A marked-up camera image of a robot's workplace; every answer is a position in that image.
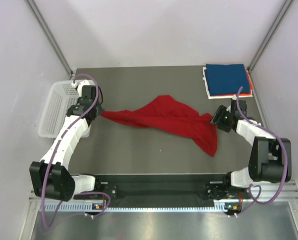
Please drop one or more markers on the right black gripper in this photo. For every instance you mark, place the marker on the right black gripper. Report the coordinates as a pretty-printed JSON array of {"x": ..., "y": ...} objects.
[{"x": 217, "y": 118}]

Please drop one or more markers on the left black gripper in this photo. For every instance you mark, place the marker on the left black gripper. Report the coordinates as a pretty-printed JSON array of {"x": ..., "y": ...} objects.
[{"x": 100, "y": 109}]

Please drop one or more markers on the red t-shirt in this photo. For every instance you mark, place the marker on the red t-shirt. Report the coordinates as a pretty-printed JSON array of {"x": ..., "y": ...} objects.
[{"x": 166, "y": 114}]

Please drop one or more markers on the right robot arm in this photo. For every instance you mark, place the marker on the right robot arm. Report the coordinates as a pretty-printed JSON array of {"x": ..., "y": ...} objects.
[{"x": 271, "y": 156}]

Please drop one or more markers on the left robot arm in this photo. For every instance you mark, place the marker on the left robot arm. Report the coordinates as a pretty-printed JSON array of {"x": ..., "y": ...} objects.
[{"x": 50, "y": 177}]

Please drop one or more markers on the folded white t-shirt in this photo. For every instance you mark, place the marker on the folded white t-shirt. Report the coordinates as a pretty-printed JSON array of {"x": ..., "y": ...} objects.
[{"x": 226, "y": 96}]

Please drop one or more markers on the folded blue t-shirt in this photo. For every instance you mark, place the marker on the folded blue t-shirt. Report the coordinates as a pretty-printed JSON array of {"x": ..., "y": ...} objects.
[{"x": 220, "y": 78}]

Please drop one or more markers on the white plastic basket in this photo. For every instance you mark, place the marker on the white plastic basket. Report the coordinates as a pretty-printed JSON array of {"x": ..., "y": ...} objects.
[{"x": 60, "y": 98}]

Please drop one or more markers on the folded orange t-shirt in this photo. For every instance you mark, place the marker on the folded orange t-shirt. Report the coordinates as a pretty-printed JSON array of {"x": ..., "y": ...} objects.
[{"x": 243, "y": 80}]

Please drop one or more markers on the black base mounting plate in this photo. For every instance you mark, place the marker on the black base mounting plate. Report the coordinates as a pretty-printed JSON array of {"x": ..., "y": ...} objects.
[{"x": 205, "y": 186}]

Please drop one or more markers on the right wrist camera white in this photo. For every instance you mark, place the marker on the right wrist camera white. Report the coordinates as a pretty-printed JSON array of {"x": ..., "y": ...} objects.
[{"x": 235, "y": 103}]

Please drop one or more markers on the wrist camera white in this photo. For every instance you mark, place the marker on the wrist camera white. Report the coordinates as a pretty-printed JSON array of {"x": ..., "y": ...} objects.
[
  {"x": 235, "y": 103},
  {"x": 77, "y": 85}
]

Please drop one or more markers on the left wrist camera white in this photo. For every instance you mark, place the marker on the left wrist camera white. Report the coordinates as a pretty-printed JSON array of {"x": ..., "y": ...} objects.
[{"x": 77, "y": 85}]

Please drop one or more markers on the left aluminium frame post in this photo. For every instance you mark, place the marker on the left aluminium frame post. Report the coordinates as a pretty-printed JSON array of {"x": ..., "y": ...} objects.
[{"x": 49, "y": 35}]

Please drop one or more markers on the aluminium frame post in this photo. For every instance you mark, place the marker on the aluminium frame post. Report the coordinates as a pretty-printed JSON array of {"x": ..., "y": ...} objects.
[
  {"x": 49, "y": 35},
  {"x": 286, "y": 6}
]

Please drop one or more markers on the right aluminium frame post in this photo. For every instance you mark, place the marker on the right aluminium frame post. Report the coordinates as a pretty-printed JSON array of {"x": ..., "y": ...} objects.
[{"x": 286, "y": 6}]

